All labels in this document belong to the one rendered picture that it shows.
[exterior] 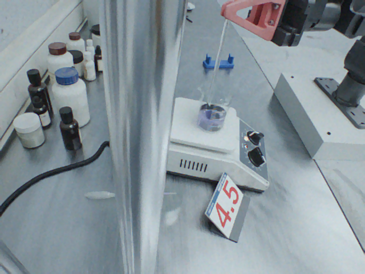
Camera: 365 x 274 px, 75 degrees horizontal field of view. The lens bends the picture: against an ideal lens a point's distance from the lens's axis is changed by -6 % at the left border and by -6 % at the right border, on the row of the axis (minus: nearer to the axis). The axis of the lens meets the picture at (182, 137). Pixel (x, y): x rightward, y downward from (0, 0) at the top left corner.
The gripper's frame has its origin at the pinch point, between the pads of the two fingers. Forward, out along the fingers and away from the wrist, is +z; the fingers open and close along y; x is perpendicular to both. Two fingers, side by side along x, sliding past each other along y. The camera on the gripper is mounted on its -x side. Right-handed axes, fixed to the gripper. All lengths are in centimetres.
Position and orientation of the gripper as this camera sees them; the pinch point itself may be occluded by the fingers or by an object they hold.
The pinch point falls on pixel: (228, 10)
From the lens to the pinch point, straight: 35.4
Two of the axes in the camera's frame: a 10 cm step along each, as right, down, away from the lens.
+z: -8.9, 2.2, -4.0
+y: 4.4, 6.4, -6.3
